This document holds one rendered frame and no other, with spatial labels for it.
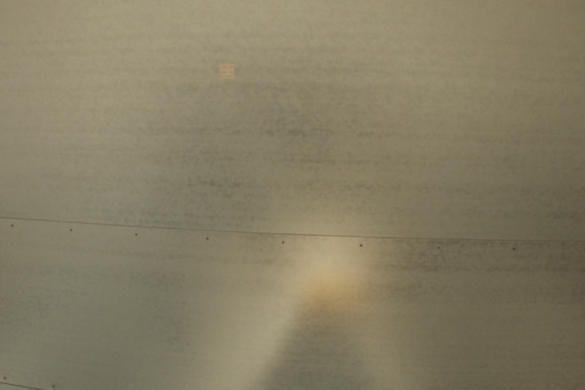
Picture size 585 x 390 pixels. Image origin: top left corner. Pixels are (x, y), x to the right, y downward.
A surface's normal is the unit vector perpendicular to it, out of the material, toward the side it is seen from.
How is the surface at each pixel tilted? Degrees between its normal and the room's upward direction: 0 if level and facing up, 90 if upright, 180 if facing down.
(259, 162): 90
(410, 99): 90
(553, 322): 90
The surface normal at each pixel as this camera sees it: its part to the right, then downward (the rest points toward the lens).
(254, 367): -0.09, 0.32
